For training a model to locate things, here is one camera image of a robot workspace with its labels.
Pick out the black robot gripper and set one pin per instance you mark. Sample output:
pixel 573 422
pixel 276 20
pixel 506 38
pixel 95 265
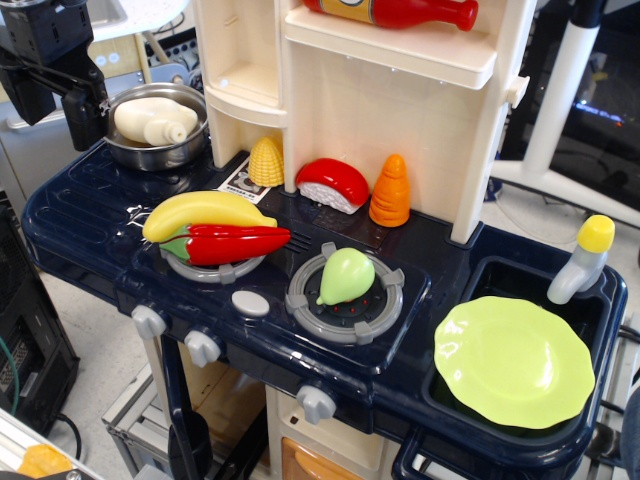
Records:
pixel 44 47

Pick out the green toy pear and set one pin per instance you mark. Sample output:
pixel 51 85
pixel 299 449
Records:
pixel 347 275

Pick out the light green plastic plate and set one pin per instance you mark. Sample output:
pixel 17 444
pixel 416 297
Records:
pixel 513 362

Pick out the stainless steel pot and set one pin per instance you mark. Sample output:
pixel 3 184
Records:
pixel 144 157

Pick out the cream toy squeeze bottle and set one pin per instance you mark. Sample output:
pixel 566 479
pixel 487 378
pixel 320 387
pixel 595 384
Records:
pixel 156 121

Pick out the yellow toy banana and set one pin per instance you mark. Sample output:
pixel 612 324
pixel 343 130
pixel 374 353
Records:
pixel 202 207

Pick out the black and white sticker label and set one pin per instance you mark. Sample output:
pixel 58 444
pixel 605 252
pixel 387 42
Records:
pixel 239 183

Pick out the red toy chili pepper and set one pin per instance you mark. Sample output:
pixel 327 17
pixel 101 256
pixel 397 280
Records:
pixel 209 244

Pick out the yellow toy corn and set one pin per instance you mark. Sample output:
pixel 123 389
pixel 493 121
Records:
pixel 266 163

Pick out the grey left stove knob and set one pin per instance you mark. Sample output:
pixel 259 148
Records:
pixel 148 322

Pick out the grey stove knob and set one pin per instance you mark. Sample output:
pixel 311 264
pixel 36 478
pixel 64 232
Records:
pixel 148 322
pixel 317 405
pixel 202 348

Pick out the grey left stove burner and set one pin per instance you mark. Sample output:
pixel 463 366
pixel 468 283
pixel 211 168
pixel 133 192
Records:
pixel 224 274

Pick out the grey stove burner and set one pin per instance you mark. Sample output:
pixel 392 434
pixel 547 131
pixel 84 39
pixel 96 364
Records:
pixel 224 274
pixel 359 321

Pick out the black computer case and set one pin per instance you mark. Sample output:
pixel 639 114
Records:
pixel 38 363

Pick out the cream toy kitchen shelf unit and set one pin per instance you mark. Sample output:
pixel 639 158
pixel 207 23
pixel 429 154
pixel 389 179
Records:
pixel 333 87

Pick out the grey oval button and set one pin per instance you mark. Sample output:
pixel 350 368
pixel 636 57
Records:
pixel 250 304

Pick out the grey middle stove knob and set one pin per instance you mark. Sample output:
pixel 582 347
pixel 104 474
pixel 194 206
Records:
pixel 202 348

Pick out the red and white toy sushi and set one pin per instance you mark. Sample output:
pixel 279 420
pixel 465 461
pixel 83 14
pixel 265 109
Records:
pixel 333 183

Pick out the orange toy carrot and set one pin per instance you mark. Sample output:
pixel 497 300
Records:
pixel 391 198

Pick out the grey right stove burner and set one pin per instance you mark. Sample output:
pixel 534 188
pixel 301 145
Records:
pixel 359 321

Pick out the grey right stove knob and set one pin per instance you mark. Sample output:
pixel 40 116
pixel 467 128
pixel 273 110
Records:
pixel 317 405

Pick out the red toy ketchup bottle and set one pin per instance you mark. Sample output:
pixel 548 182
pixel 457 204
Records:
pixel 401 14

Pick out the navy toy kitchen counter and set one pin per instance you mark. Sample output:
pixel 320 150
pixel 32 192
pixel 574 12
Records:
pixel 84 226

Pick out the white pipe stand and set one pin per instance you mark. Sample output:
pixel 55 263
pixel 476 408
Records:
pixel 533 172

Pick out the grey toy faucet yellow cap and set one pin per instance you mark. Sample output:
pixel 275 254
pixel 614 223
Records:
pixel 593 242

